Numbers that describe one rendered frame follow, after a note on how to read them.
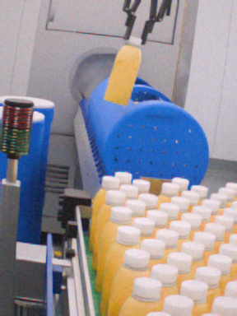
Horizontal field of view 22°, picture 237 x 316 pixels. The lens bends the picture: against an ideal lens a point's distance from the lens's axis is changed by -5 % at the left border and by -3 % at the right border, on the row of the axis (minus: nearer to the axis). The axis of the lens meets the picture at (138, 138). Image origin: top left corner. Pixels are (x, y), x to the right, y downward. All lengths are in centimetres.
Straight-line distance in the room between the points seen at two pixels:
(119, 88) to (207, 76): 522
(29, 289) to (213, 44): 555
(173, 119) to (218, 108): 522
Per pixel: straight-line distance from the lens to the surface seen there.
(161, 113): 165
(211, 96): 685
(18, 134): 115
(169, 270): 92
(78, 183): 368
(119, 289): 96
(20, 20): 681
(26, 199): 243
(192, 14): 308
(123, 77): 162
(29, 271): 148
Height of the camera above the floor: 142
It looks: 10 degrees down
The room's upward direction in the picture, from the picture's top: 8 degrees clockwise
